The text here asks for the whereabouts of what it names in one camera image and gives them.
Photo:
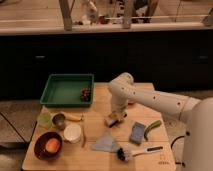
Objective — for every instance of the dark grape bunch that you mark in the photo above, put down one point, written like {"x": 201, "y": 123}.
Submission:
{"x": 85, "y": 95}

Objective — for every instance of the metal cup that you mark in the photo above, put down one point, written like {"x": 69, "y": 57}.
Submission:
{"x": 59, "y": 121}

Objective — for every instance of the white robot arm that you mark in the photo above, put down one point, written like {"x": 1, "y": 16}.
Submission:
{"x": 195, "y": 113}

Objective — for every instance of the blue grey cloth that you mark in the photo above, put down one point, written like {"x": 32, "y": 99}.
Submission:
{"x": 106, "y": 143}

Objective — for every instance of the green cucumber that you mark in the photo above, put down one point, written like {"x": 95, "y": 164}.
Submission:
{"x": 151, "y": 127}

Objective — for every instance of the white handled brush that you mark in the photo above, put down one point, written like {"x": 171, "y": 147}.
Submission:
{"x": 125, "y": 154}

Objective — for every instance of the orange peach fruit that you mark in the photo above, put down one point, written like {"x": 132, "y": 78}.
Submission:
{"x": 52, "y": 145}

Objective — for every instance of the orange item behind arm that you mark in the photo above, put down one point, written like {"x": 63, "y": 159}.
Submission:
{"x": 131, "y": 102}

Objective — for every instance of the yellow block eraser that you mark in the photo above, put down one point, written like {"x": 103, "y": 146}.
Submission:
{"x": 114, "y": 118}

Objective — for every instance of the dark red bowl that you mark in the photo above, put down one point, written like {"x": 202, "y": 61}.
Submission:
{"x": 39, "y": 148}

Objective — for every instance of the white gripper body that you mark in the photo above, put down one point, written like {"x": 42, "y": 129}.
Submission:
{"x": 117, "y": 107}

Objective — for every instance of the white round container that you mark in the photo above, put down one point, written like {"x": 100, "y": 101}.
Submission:
{"x": 72, "y": 133}

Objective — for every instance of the green plastic cup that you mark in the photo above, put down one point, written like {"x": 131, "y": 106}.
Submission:
{"x": 44, "y": 120}

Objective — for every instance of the green plastic tray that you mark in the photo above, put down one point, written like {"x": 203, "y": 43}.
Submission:
{"x": 63, "y": 90}

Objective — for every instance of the blue sponge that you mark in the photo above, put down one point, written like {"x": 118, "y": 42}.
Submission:
{"x": 137, "y": 133}

